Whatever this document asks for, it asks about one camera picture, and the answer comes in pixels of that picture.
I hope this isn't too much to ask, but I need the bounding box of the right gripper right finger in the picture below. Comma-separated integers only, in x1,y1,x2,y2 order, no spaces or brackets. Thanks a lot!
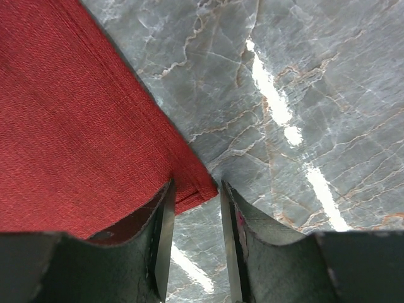
220,182,403,302

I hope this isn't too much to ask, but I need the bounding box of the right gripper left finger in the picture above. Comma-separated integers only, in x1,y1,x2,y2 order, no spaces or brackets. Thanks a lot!
1,181,175,302

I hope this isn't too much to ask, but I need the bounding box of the dark red cloth napkin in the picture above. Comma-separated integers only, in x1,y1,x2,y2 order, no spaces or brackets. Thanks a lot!
1,1,217,238

